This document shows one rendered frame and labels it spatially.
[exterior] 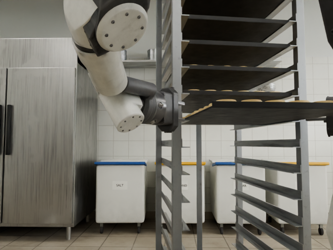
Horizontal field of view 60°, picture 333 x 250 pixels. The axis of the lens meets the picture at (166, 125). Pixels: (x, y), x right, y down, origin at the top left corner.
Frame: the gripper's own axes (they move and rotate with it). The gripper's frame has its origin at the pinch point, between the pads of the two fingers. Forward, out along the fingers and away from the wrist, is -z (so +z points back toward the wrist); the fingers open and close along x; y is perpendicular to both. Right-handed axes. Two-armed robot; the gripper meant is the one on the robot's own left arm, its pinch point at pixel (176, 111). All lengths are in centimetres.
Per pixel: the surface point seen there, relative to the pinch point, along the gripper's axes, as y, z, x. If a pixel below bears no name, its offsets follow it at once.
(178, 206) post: 6.6, -10.8, -29.8
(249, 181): 4, -72, -28
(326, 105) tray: -37.3, -6.7, -0.5
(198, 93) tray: 2.8, -18.2, 7.9
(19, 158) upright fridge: 240, -79, -25
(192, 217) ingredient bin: 112, -197, -87
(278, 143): -15, -51, -9
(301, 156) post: -25.2, -40.6, -13.8
